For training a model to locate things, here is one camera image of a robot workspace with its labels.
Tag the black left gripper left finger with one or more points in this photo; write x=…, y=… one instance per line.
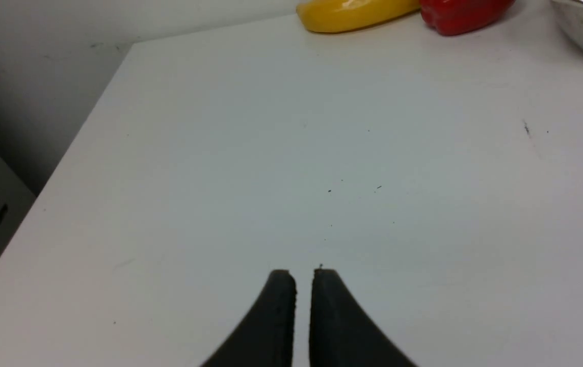
x=265, y=335

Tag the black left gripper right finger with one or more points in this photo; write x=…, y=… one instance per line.
x=340, y=331

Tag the yellow banana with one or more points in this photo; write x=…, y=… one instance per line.
x=333, y=17

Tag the red bell pepper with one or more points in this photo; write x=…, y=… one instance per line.
x=452, y=18

